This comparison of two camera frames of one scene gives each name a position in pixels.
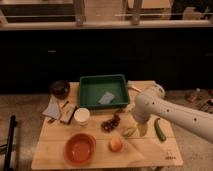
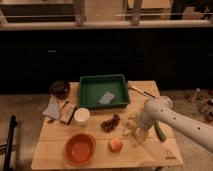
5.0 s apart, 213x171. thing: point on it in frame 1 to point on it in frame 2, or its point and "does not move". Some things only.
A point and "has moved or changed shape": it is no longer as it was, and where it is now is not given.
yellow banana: x=129 y=131 has moved or changed shape
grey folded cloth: x=53 y=109 does not move
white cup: x=82 y=115 does not move
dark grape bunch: x=110 y=124 does not move
